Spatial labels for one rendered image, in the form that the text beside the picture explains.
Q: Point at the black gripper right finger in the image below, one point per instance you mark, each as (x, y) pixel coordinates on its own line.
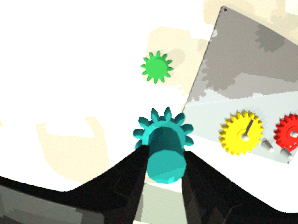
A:
(210, 198)

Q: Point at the yellow gear with black stripe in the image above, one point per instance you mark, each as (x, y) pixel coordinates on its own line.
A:
(231, 135)

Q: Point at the green gear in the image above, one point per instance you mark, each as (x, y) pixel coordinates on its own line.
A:
(157, 67)

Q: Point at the teal gear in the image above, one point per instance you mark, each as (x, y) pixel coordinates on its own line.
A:
(166, 138)

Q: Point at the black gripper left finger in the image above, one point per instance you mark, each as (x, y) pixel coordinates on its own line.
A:
(110, 198)

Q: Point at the red gear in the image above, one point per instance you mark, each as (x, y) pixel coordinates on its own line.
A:
(283, 134)

